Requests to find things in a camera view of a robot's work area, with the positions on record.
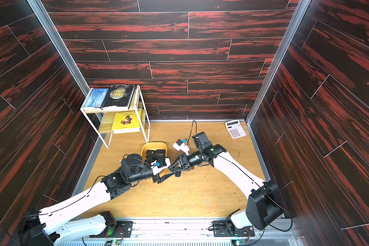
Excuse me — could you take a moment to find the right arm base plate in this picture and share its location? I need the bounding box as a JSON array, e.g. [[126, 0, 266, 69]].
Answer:
[[208, 220, 255, 237]]

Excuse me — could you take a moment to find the white calculator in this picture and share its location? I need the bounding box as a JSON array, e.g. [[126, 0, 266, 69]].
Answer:
[[225, 120, 247, 139]]

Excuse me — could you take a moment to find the yellow book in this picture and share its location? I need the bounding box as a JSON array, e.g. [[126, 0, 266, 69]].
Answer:
[[98, 109, 146, 134]]

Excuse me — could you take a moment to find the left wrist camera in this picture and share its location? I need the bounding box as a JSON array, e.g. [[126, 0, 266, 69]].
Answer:
[[151, 157, 171, 175]]

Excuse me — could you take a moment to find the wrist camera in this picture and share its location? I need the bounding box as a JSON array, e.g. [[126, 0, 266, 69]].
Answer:
[[173, 139, 190, 155], [151, 157, 171, 175]]

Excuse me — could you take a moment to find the white wire shelf rack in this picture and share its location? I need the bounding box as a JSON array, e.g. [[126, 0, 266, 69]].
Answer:
[[81, 85, 150, 148]]

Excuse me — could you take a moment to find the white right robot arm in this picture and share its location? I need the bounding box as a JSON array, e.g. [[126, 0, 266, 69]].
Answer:
[[169, 132, 284, 235]]

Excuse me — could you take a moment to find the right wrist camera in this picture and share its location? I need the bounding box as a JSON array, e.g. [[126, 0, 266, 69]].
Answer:
[[173, 139, 190, 155]]

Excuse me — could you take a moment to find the black silver Porsche key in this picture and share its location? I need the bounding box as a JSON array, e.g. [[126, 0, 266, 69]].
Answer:
[[156, 149, 166, 155]]

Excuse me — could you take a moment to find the yellow storage box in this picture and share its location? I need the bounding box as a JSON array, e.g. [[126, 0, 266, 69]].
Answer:
[[141, 142, 169, 177]]

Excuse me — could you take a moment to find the blue book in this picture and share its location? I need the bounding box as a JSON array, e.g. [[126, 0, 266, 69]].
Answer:
[[83, 88, 109, 110]]

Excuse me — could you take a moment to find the aluminium corner post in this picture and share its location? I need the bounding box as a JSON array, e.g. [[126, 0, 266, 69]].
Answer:
[[27, 0, 90, 96], [246, 0, 311, 129]]

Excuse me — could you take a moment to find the aluminium left corner post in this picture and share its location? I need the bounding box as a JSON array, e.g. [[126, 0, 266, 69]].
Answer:
[[27, 0, 90, 96]]

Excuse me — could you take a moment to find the black book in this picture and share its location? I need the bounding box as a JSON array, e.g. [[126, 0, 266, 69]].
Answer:
[[101, 85, 135, 110]]

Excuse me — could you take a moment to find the aluminium right corner post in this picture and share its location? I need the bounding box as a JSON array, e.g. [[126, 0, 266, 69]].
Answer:
[[246, 0, 311, 129]]

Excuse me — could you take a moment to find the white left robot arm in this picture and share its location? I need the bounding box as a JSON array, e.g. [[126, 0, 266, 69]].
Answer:
[[18, 154, 180, 246]]

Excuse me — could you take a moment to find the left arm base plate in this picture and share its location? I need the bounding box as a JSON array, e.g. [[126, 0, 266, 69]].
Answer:
[[95, 221, 133, 239]]

